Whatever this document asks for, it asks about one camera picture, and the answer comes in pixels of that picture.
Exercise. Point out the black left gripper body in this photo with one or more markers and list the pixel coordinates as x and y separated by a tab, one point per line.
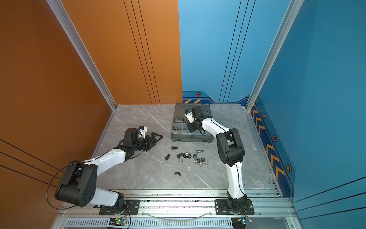
141	145

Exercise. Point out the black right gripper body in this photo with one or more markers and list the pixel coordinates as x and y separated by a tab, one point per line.
192	127

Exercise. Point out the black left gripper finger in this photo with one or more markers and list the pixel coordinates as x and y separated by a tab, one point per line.
151	143
156	136

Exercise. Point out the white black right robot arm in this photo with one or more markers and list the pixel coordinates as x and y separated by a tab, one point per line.
230	150

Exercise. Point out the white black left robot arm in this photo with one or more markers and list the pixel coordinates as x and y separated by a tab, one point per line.
78	184

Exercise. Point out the green circuit board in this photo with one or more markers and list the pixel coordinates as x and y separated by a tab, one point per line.
117	223

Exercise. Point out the small right circuit board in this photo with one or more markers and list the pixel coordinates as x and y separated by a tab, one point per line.
241	222

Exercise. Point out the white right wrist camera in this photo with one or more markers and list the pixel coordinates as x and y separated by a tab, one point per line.
189	115

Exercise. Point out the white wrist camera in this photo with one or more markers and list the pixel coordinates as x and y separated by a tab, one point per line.
142	130
189	115

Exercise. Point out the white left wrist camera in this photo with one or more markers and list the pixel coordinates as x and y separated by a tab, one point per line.
142	130

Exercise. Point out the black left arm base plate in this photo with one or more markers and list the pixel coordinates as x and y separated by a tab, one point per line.
122	207

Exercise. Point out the aluminium front rail frame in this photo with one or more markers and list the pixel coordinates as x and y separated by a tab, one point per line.
186	209

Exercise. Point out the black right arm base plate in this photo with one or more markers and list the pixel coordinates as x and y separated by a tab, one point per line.
229	207

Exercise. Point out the aluminium corner frame post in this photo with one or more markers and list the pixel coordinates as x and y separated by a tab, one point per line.
284	28

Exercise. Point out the left aluminium frame post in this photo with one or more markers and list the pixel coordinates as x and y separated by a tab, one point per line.
65	21

